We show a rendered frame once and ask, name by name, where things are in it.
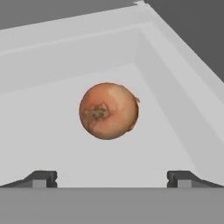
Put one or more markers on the white fridge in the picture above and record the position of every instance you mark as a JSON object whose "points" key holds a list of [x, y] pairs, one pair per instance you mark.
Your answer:
{"points": [[58, 58]]}

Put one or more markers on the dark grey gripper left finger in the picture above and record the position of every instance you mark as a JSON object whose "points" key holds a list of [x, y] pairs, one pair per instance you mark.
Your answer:
{"points": [[43, 176]]}

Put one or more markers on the brown onion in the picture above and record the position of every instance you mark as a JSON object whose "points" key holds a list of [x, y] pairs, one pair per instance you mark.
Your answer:
{"points": [[108, 110]]}

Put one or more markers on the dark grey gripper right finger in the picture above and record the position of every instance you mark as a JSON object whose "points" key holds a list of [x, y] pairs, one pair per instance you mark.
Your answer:
{"points": [[180, 176]]}

